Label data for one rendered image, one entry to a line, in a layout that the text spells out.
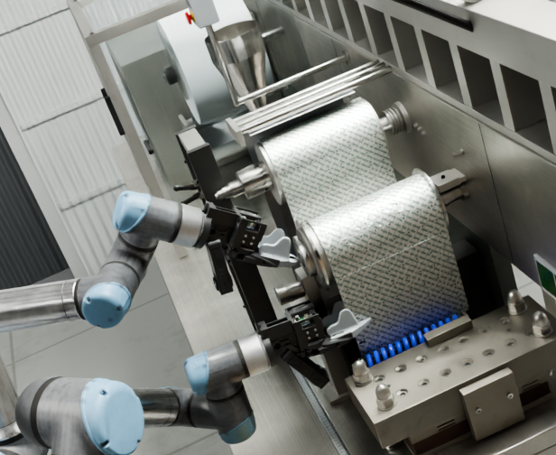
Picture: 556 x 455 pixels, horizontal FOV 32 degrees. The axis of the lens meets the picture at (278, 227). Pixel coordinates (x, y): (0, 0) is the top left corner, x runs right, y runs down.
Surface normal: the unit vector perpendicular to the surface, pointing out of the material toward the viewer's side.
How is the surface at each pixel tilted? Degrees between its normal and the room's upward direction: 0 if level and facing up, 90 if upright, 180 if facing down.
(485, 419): 90
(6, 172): 90
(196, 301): 0
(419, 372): 0
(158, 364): 0
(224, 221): 90
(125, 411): 84
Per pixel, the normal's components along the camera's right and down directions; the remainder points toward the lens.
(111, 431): 0.85, -0.17
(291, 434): -0.31, -0.84
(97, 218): 0.29, 0.35
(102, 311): -0.13, 0.49
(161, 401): 0.80, -0.41
